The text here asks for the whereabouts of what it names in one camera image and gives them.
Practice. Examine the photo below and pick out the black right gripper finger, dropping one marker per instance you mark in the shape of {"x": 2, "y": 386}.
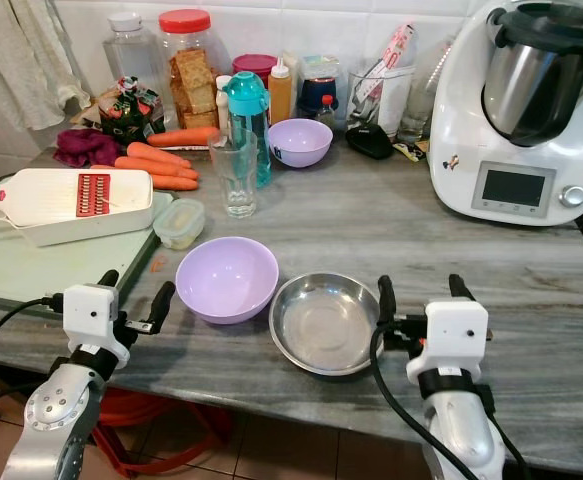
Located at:
{"x": 386, "y": 298}
{"x": 461, "y": 287}

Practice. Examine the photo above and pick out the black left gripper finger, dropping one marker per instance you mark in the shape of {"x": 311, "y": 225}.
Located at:
{"x": 162, "y": 303}
{"x": 107, "y": 278}

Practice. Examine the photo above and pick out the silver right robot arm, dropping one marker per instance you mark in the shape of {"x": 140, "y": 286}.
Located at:
{"x": 466, "y": 440}

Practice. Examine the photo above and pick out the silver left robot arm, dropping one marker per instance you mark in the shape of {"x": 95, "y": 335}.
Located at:
{"x": 56, "y": 420}

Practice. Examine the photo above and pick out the large purple plastic bowl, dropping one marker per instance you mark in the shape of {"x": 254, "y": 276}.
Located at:
{"x": 226, "y": 280}

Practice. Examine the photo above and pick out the stainless steel bowl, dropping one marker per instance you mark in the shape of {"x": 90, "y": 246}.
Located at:
{"x": 321, "y": 325}

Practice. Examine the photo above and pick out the small clear plastic container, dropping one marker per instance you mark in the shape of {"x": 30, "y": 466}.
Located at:
{"x": 179, "y": 225}

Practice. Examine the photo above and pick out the red plastic stool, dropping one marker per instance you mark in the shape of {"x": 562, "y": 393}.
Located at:
{"x": 141, "y": 410}

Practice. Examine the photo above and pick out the white mandoline slicer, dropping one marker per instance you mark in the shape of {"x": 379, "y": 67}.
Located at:
{"x": 51, "y": 200}

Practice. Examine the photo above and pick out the pale green cutting board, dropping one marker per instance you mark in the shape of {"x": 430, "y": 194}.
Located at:
{"x": 11, "y": 270}

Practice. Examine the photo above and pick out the dark purple cloth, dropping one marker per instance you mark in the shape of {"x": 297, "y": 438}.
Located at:
{"x": 86, "y": 147}

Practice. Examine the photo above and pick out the clear drinking glass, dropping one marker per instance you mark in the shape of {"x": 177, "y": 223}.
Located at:
{"x": 236, "y": 180}

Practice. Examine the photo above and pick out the small yellow black packet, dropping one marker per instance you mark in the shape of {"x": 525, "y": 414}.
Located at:
{"x": 411, "y": 151}

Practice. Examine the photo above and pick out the black rounded pouch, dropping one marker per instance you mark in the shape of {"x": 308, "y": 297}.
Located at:
{"x": 369, "y": 142}

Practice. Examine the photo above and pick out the white kitchen food processor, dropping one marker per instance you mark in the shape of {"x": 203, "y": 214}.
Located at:
{"x": 461, "y": 130}

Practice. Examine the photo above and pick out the black patterned snack bag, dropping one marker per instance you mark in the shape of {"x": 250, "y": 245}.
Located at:
{"x": 129, "y": 110}

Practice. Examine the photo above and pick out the small purple plastic bowl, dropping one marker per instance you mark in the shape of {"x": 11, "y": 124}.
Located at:
{"x": 299, "y": 145}

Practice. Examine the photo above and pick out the tall clear glass jar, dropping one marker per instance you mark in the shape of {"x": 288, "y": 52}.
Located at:
{"x": 419, "y": 100}

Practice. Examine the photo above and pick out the clear plastic utensil container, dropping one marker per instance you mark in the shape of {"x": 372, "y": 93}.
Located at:
{"x": 386, "y": 105}

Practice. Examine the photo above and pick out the small red-capped bottle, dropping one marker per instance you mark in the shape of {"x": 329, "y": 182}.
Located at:
{"x": 326, "y": 112}

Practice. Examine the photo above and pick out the red-lidded cracker jar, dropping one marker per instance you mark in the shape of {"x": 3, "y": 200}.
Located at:
{"x": 189, "y": 80}

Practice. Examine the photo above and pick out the teal water bottle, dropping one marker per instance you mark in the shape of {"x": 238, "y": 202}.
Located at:
{"x": 246, "y": 100}

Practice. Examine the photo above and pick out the orange sauce bottle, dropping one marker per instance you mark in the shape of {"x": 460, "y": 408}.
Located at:
{"x": 280, "y": 93}

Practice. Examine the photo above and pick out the beige hanging towel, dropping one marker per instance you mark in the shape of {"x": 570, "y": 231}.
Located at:
{"x": 31, "y": 60}

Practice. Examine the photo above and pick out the white-lidded clear jar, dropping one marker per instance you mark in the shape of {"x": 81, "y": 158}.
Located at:
{"x": 129, "y": 48}

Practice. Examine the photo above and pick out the clear jar with blue contents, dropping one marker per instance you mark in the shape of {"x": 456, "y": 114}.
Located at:
{"x": 319, "y": 75}

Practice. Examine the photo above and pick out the red and white package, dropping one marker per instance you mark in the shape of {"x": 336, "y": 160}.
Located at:
{"x": 393, "y": 55}

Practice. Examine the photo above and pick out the dark red lidded container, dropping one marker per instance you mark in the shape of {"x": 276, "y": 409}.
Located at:
{"x": 256, "y": 63}

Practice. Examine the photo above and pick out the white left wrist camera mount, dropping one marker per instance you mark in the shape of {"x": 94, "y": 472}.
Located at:
{"x": 89, "y": 315}

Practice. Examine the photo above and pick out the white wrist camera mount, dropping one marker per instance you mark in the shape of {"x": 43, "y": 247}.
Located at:
{"x": 89, "y": 315}
{"x": 456, "y": 335}

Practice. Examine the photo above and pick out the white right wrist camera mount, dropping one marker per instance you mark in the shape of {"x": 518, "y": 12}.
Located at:
{"x": 456, "y": 335}

